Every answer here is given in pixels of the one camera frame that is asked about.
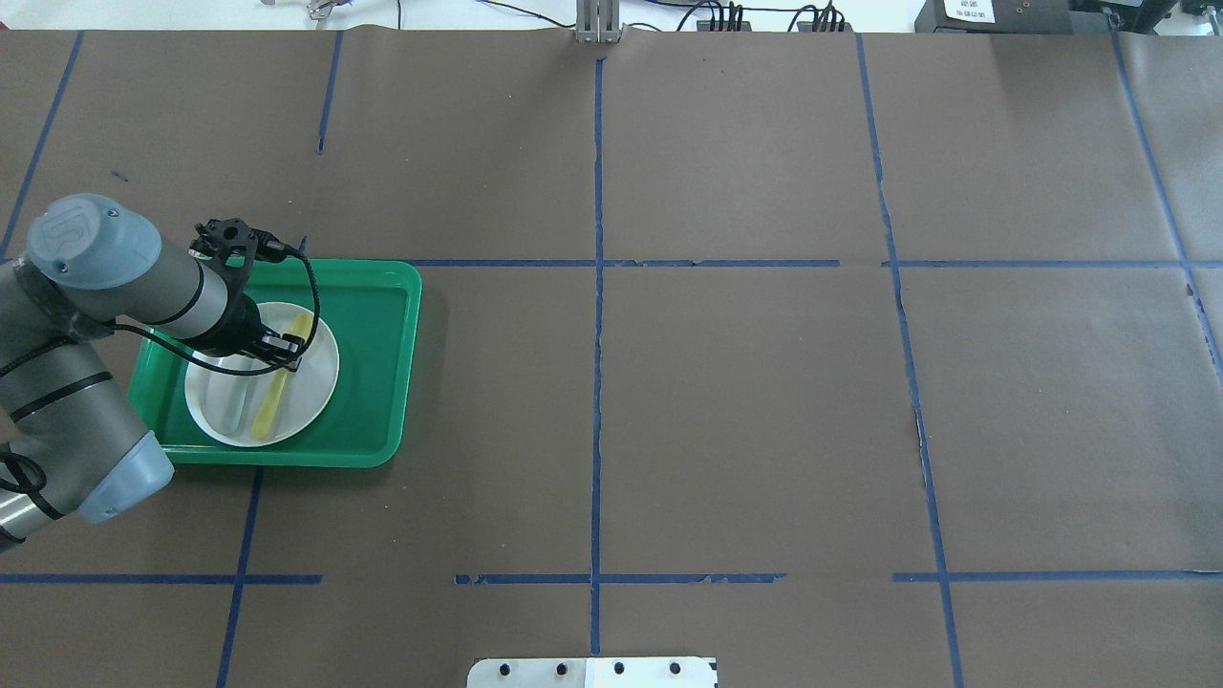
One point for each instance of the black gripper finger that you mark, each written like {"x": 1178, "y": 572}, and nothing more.
{"x": 289, "y": 361}
{"x": 282, "y": 342}

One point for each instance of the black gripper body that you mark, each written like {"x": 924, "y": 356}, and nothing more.
{"x": 245, "y": 331}

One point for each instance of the yellow plastic spoon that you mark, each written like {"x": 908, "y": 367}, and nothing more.
{"x": 268, "y": 412}

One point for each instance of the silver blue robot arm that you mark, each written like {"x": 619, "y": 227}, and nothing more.
{"x": 92, "y": 268}

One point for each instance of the pale green plastic fork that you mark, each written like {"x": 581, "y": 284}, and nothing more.
{"x": 235, "y": 405}

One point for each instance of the white round plate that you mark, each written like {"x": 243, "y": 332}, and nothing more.
{"x": 309, "y": 390}

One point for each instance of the green plastic tray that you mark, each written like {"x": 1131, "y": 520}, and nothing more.
{"x": 372, "y": 307}

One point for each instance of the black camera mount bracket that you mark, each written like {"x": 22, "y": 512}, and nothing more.
{"x": 230, "y": 248}

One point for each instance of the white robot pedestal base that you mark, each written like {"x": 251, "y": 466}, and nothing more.
{"x": 624, "y": 671}

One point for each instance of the aluminium frame post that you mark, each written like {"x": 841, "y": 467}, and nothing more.
{"x": 598, "y": 22}

